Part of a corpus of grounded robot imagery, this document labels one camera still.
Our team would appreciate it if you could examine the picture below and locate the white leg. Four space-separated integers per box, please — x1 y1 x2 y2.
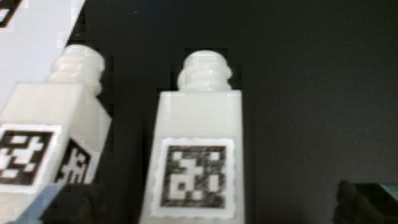
138 50 245 224
0 45 111 224

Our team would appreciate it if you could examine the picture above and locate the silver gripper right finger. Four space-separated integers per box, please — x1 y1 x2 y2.
333 181 398 224

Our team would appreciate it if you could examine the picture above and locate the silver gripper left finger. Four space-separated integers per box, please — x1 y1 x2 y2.
40 184 106 224

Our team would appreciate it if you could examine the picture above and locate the white sheet with markers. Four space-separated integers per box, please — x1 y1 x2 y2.
0 0 86 108

